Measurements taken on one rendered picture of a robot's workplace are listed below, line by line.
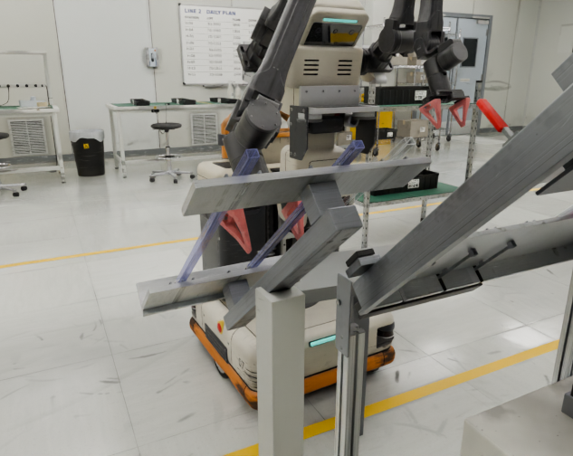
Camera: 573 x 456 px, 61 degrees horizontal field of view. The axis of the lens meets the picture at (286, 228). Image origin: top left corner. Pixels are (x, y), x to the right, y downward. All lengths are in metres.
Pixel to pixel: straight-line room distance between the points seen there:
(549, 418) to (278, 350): 0.44
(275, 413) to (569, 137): 0.58
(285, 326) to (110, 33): 6.85
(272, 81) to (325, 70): 0.71
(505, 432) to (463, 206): 0.35
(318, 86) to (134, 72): 6.04
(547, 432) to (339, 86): 1.11
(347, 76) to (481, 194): 0.98
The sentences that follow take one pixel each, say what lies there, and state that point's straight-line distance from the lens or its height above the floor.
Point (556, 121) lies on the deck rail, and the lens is 0.65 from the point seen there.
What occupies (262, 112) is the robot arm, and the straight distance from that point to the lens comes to 0.76.
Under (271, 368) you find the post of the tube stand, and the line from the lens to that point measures 0.80.
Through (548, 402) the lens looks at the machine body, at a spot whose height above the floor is 0.62.
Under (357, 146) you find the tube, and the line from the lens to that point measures 0.60.
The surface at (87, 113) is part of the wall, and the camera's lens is 7.39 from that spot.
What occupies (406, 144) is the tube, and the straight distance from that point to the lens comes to 0.64.
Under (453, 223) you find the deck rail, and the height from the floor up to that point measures 0.92.
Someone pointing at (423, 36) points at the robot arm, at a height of 1.24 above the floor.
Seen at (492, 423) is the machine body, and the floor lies 0.62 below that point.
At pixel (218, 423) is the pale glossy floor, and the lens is 1.80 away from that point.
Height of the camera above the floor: 1.13
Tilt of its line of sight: 17 degrees down
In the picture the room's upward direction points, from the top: straight up
